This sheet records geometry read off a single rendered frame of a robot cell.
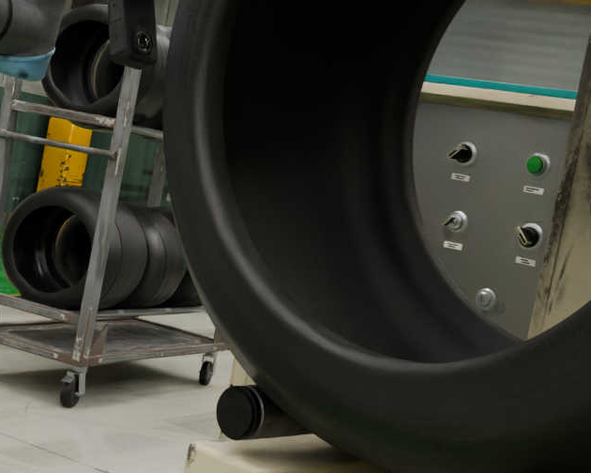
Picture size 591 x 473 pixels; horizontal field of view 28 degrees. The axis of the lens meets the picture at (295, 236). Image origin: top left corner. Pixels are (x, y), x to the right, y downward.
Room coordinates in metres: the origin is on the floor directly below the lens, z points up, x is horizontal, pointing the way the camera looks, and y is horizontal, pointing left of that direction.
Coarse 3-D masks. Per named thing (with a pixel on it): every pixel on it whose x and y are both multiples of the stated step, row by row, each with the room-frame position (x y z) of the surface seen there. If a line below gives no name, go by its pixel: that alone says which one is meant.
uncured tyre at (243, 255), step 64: (192, 0) 0.98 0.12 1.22; (256, 0) 1.09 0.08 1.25; (320, 0) 1.16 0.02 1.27; (384, 0) 1.19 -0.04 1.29; (448, 0) 1.17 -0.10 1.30; (192, 64) 0.96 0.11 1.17; (256, 64) 1.11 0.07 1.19; (320, 64) 1.19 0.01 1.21; (384, 64) 1.20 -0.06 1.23; (192, 128) 0.96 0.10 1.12; (256, 128) 1.12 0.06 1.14; (320, 128) 1.19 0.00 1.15; (384, 128) 1.19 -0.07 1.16; (192, 192) 0.95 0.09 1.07; (256, 192) 1.10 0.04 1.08; (320, 192) 1.18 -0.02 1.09; (384, 192) 1.18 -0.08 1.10; (192, 256) 0.95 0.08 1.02; (256, 256) 0.93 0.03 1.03; (320, 256) 1.15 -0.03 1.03; (384, 256) 1.17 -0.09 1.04; (256, 320) 0.89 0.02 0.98; (320, 320) 1.08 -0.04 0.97; (384, 320) 1.13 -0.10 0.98; (448, 320) 1.12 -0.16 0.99; (576, 320) 0.73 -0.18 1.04; (256, 384) 0.94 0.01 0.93; (320, 384) 0.85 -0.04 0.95; (384, 384) 0.82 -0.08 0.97; (448, 384) 0.79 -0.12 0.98; (512, 384) 0.76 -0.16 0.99; (576, 384) 0.73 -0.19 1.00; (384, 448) 0.84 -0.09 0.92; (448, 448) 0.79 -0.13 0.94; (512, 448) 0.77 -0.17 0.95; (576, 448) 0.76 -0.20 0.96
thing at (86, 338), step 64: (64, 64) 5.15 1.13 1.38; (0, 128) 4.89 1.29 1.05; (128, 128) 4.65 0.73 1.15; (0, 192) 4.88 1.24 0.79; (64, 192) 4.85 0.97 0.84; (64, 256) 5.28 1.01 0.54; (128, 256) 4.80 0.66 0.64; (64, 320) 4.68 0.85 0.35; (128, 320) 5.93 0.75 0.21; (64, 384) 4.67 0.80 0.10
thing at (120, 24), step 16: (112, 0) 1.20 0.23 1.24; (128, 0) 1.19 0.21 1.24; (144, 0) 1.21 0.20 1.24; (112, 16) 1.19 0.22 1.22; (128, 16) 1.18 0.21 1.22; (144, 16) 1.20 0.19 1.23; (112, 32) 1.19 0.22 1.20; (128, 32) 1.18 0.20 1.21; (144, 32) 1.20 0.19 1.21; (112, 48) 1.19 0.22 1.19; (128, 48) 1.17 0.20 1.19; (144, 48) 1.19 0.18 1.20; (128, 64) 1.19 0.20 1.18; (144, 64) 1.19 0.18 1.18
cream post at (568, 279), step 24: (576, 120) 1.20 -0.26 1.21; (576, 144) 1.19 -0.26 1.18; (576, 168) 1.19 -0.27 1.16; (576, 192) 1.19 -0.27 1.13; (576, 216) 1.19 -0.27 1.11; (552, 240) 1.20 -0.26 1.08; (576, 240) 1.18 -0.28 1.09; (552, 264) 1.19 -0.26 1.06; (576, 264) 1.18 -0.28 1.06; (552, 288) 1.19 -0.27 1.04; (576, 288) 1.18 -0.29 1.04; (552, 312) 1.19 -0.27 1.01; (528, 336) 1.20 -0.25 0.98
